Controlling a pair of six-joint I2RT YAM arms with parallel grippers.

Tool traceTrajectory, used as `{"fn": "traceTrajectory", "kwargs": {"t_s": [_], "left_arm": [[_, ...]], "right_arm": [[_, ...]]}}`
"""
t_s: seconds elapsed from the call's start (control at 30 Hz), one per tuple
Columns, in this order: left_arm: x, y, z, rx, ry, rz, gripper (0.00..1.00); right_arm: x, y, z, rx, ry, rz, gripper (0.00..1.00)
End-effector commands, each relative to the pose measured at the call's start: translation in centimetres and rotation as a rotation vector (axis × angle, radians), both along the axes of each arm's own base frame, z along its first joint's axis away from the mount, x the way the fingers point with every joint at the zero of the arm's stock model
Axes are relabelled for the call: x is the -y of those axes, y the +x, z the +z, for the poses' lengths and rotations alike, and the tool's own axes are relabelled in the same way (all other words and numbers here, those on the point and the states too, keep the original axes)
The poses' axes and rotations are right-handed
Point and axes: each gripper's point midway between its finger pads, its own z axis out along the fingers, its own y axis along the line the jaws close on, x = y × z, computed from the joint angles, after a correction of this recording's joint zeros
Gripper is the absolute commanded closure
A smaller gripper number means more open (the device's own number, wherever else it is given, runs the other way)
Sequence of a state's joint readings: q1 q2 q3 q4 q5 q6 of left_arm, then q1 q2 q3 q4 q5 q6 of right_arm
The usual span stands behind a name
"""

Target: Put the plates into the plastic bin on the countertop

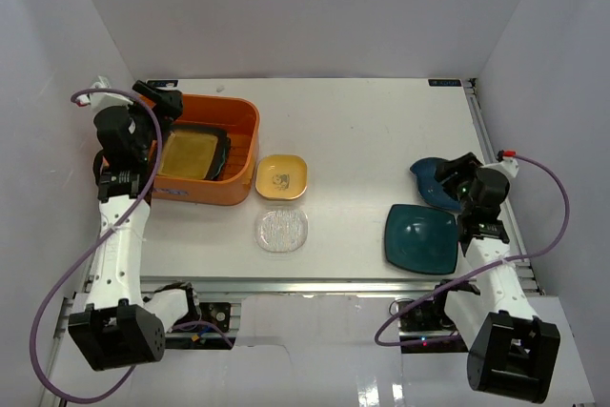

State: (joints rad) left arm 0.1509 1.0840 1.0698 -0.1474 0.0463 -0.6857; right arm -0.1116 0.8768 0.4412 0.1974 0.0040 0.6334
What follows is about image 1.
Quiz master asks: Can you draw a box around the dark blue leaf plate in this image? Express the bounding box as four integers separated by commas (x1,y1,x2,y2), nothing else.
410,156,460,213

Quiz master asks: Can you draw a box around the amber black-rimmed square plate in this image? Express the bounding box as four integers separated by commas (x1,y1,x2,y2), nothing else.
157,124,228,181

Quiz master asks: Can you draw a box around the teal square large plate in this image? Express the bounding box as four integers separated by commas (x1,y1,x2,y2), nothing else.
383,204,458,275

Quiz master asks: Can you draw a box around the teal scalloped round plate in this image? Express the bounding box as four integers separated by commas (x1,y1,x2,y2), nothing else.
210,150,228,181

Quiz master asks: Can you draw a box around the black floral square plate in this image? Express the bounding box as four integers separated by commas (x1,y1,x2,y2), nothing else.
217,136,233,181

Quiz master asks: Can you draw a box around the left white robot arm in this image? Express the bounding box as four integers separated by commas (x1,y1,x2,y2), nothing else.
68,80,202,371

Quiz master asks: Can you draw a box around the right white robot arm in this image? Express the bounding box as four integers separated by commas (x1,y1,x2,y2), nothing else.
430,153,560,404

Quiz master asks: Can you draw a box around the orange plastic bin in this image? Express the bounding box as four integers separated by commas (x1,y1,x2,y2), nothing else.
152,94,260,206

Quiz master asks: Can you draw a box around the yellow square small plate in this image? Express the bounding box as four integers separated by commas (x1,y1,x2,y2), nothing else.
255,154,308,201

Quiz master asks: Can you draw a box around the clear glass round plate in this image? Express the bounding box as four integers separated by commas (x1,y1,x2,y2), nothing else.
254,207,309,254

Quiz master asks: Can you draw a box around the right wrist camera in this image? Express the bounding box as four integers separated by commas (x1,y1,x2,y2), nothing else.
484,150,519,180

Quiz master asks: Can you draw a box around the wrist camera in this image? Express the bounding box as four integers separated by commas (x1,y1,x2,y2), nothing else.
71,75,132,113
484,150,519,180

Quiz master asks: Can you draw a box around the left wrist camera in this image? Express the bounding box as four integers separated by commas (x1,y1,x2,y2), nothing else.
71,75,132,113

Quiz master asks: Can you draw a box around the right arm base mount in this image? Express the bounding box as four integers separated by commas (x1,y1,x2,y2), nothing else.
398,281,480,336

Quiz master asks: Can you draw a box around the aluminium table frame rail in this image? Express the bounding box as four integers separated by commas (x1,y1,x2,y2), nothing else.
47,76,544,398

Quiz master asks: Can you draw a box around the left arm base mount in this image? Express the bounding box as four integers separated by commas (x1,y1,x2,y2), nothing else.
144,282,234,350

